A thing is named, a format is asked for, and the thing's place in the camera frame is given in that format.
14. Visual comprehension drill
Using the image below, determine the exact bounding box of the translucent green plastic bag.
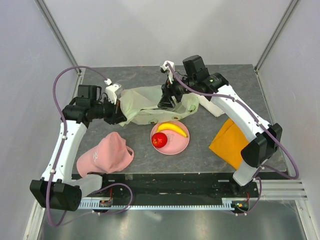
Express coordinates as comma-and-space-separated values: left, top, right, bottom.
119, 85, 199, 127

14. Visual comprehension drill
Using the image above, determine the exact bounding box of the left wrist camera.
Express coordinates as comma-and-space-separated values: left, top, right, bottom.
104, 78, 123, 105

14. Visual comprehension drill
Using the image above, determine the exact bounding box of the white cable duct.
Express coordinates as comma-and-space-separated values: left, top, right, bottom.
78, 197, 243, 211

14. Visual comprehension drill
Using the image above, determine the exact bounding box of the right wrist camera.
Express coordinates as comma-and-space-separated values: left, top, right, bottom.
160, 60, 175, 84

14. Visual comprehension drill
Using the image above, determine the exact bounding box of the pink plate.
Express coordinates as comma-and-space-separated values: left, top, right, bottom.
151, 121, 190, 155

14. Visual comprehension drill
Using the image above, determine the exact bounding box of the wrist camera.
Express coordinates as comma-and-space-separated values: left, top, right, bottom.
160, 60, 175, 84
104, 78, 123, 105

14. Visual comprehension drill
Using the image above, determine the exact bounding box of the white folded towel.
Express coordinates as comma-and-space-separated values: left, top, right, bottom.
197, 95, 225, 117

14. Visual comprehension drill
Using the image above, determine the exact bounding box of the orange folded cloth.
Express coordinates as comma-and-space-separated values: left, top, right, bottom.
208, 118, 249, 170

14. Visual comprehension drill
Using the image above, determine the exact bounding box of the aluminium frame post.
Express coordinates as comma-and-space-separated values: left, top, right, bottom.
34, 0, 78, 67
254, 0, 300, 73

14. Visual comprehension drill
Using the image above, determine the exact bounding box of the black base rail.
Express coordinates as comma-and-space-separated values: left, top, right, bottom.
82, 171, 261, 201

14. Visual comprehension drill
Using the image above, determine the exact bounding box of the yellow fake banana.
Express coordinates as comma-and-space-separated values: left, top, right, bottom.
156, 122, 188, 138

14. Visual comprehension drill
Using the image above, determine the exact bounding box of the red fake apple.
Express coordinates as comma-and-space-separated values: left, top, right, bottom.
151, 132, 168, 149

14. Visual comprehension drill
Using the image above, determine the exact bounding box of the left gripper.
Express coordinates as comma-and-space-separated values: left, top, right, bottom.
90, 96, 127, 125

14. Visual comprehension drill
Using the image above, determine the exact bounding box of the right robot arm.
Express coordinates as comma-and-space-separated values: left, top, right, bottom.
158, 55, 283, 197

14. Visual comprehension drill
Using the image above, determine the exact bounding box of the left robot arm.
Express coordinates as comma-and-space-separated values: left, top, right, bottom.
29, 83, 127, 211

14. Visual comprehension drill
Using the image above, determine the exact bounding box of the right aluminium frame post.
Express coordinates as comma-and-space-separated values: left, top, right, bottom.
254, 0, 300, 73

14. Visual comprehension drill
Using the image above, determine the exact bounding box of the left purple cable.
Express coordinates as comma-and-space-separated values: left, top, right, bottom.
44, 65, 111, 227

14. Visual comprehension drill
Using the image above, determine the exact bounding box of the pink baseball cap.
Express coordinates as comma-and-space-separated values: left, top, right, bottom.
76, 132, 135, 178

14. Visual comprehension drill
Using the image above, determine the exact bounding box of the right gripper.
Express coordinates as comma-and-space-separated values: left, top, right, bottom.
158, 72, 197, 109

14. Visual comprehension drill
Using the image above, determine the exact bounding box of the left aluminium frame post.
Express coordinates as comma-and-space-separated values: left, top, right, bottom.
34, 0, 78, 67

